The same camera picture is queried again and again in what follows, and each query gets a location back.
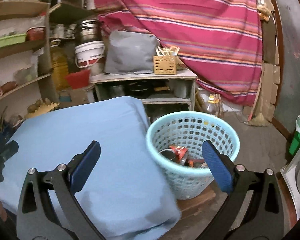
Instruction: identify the red foil chip bag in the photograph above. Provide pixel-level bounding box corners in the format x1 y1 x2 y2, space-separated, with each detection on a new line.
170 145 189 165

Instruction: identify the silver orange snack wrapper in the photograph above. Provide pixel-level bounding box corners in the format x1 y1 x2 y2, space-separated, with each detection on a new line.
186 159 207 169

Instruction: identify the light blue waste basket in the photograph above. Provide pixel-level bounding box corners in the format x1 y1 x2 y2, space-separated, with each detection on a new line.
146 111 240 200

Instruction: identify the light blue table cloth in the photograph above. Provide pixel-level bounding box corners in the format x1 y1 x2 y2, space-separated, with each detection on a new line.
0 96 181 239

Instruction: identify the yellow egg tray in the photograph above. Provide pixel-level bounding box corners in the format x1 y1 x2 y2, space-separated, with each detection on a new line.
24 102 60 119

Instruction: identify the straw broom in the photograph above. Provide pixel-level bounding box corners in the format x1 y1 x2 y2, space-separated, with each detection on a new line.
246 75 269 127

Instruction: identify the wooden corner shelf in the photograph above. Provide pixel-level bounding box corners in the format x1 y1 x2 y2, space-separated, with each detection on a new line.
0 0 58 118

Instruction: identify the cardboard box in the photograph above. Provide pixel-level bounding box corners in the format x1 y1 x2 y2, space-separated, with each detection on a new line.
58 84 96 108

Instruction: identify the low wooden cabinet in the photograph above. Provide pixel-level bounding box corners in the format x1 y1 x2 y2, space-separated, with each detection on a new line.
90 68 197 116

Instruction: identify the red plastic basket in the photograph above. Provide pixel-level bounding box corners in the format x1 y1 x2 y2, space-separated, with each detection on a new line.
65 69 90 89

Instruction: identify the green plastic tray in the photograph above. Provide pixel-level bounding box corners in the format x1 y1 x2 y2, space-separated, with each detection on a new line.
0 33 27 48

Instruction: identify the yellow oil bottle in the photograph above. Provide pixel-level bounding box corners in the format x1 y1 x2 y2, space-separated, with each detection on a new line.
50 39 69 91

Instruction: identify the yellow utensil holder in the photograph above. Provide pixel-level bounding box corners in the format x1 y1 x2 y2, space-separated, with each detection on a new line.
153 46 180 75

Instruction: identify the white red plastic bucket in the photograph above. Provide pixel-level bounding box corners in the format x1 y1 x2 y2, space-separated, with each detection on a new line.
75 41 106 68

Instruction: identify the grey felt bag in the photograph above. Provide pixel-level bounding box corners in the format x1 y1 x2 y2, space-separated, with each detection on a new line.
104 30 160 74

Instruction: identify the striped pink curtain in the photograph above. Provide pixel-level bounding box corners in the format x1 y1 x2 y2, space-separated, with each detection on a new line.
94 0 262 106

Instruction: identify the steel cooking pot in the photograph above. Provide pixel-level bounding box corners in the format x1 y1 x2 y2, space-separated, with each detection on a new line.
75 19 103 46

